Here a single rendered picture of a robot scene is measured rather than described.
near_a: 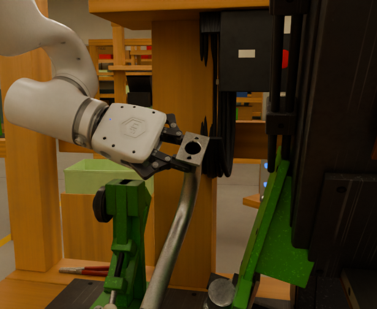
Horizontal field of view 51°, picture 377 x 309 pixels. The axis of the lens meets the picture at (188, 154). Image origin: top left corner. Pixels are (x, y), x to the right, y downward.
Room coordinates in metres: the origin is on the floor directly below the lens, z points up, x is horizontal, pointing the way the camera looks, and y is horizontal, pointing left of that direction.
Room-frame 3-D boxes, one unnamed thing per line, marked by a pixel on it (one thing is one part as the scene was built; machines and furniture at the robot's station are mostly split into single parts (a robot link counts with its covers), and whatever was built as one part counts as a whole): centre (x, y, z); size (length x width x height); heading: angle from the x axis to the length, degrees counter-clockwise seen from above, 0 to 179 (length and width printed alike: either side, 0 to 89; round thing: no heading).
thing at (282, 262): (0.53, -0.14, 1.17); 0.13 x 0.12 x 0.20; 79
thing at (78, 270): (0.95, 0.26, 0.89); 0.16 x 0.05 x 0.01; 87
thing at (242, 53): (0.80, -0.15, 1.42); 0.17 x 0.12 x 0.15; 79
